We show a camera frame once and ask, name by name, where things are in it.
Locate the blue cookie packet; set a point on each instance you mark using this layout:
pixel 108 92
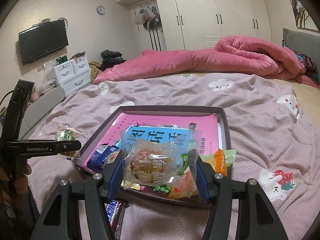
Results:
pixel 100 155

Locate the white drawer cabinet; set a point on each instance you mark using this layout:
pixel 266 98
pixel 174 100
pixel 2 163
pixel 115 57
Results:
pixel 73 74

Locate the white wardrobe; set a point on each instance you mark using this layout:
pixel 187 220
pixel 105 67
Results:
pixel 199 24

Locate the clear green label pastry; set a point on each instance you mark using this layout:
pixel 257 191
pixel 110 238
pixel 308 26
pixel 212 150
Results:
pixel 66 133

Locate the dark shallow tray box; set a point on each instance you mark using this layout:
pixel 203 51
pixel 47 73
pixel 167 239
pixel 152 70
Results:
pixel 163 110

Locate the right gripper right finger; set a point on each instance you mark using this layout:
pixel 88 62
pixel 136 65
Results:
pixel 257 218

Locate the green pastry packet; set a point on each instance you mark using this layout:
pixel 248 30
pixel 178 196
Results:
pixel 229 155

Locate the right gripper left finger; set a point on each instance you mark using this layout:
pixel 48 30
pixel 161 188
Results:
pixel 60 217

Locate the green peas snack bag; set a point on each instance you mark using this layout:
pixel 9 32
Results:
pixel 164 188

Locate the colourful clothes by headboard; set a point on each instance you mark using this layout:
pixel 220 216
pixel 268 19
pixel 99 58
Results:
pixel 311 68

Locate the hanging bags on door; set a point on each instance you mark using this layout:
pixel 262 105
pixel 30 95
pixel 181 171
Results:
pixel 149 17

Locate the tree wall painting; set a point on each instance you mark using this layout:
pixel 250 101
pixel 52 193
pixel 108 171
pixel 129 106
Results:
pixel 303 19

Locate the pile of dark clothes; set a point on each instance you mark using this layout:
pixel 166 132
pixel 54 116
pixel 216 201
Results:
pixel 110 59

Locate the black wall television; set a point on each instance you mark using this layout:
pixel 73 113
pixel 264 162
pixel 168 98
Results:
pixel 42 40

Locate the grey padded headboard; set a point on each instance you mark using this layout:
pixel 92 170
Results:
pixel 303 43

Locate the pink rolled duvet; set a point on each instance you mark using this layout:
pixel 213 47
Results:
pixel 231 54

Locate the snickers chocolate bar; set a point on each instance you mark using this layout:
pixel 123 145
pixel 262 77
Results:
pixel 115 213

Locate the clear bag round pastry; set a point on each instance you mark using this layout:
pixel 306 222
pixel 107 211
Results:
pixel 151 164

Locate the orange yellow snack bag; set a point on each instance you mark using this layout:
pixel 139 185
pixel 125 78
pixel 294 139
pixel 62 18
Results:
pixel 186 186

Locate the round wall clock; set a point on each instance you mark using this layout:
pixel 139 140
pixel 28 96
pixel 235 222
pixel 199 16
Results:
pixel 101 10

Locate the pink quilted bedspread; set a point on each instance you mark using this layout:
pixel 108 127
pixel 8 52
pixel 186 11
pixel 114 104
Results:
pixel 266 135

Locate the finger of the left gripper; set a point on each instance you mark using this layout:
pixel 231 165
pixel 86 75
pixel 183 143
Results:
pixel 67 146

